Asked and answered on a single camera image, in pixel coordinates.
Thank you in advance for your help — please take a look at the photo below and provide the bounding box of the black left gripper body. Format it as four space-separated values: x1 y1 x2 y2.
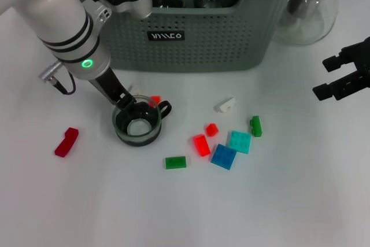
87 67 127 106

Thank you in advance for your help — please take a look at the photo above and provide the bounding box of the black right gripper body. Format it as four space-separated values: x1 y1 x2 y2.
358 36 370 76

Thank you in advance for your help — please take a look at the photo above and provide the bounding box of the grey-green perforated storage bin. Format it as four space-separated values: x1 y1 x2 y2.
62 0 306 73

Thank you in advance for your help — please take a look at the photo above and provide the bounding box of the glass carafe black lid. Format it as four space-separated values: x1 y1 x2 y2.
271 0 344 46

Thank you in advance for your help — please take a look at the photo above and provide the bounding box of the dark red curved toy brick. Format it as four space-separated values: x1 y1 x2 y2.
54 127 80 158

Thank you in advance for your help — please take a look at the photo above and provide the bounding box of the green toy brick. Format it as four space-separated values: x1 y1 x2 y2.
165 156 187 169
249 115 263 137

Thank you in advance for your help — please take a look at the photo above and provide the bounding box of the red slope toy brick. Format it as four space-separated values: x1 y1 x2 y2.
193 134 211 157

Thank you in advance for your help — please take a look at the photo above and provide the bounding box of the teal square toy plate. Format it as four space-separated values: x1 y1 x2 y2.
230 130 252 154

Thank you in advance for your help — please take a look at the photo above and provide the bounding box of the blue square toy plate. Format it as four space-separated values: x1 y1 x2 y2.
210 143 238 170

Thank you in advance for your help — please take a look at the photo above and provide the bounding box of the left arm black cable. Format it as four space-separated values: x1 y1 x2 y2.
38 61 77 95

